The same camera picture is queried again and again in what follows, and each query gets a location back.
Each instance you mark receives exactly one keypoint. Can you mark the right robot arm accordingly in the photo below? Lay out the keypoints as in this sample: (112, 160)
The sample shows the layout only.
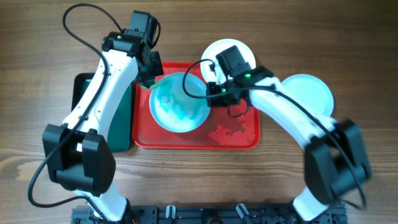
(335, 158)

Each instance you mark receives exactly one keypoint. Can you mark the green sponge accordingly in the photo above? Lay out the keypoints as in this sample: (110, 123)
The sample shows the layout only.
(148, 84)

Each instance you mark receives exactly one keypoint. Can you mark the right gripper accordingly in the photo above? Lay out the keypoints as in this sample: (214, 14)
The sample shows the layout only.
(214, 100)

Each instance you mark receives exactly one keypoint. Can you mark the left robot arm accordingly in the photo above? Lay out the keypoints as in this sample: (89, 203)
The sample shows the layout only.
(77, 154)

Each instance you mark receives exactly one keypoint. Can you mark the light blue plate front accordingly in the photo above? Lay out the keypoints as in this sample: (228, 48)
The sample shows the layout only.
(173, 109)

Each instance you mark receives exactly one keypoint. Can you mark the white plate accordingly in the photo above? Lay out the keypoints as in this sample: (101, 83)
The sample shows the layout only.
(217, 47)

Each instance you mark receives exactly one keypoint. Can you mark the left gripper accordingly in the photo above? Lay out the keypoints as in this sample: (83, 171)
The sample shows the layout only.
(157, 68)

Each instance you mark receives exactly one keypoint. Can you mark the light blue plate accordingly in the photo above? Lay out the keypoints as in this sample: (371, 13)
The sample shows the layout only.
(173, 109)
(312, 91)

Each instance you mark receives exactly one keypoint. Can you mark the black tray with green water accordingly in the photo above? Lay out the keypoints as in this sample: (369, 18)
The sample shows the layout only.
(119, 135)

